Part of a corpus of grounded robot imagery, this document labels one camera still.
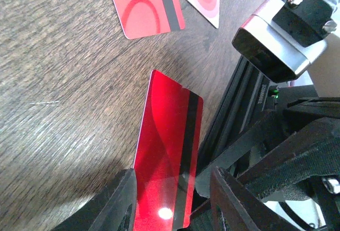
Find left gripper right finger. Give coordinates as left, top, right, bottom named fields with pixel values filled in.
left=210, top=167, right=298, bottom=230

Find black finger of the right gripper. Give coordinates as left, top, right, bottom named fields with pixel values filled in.
left=195, top=111, right=339, bottom=199

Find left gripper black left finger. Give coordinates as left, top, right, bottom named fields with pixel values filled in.
left=53, top=168, right=137, bottom=230

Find red card black stripe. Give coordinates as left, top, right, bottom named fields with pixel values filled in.
left=133, top=70, right=203, bottom=230

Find black aluminium frame rail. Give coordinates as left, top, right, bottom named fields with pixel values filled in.
left=196, top=56, right=270, bottom=174

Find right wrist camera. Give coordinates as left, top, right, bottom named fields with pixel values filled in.
left=232, top=0, right=339, bottom=83

